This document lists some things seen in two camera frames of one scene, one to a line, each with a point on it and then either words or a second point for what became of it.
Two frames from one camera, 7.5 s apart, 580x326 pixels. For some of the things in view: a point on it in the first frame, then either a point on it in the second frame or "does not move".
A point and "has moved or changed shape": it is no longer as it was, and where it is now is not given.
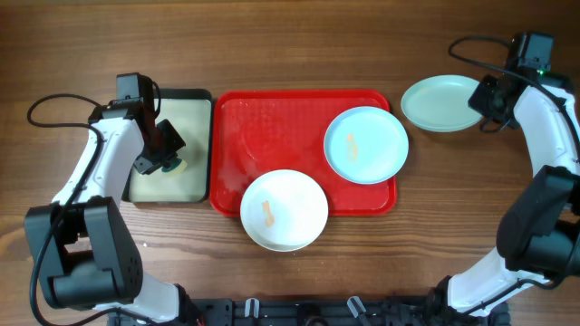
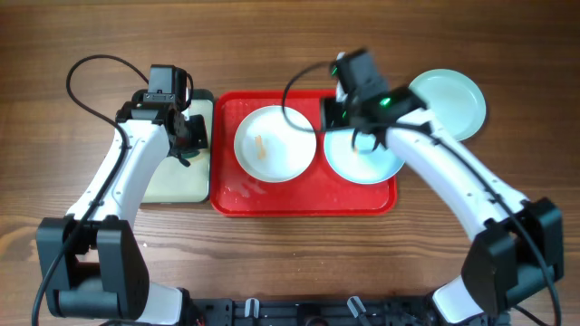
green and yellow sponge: x=178 y=165 to x=189 y=155
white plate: x=284 y=210 to x=270 y=148
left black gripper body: x=160 y=152 to x=194 y=139
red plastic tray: x=257 y=131 does not move
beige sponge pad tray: x=189 y=111 does not move
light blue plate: x=366 y=145 does not move
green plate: x=439 y=103 has moved or changed shape
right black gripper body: x=483 y=100 to x=335 y=114
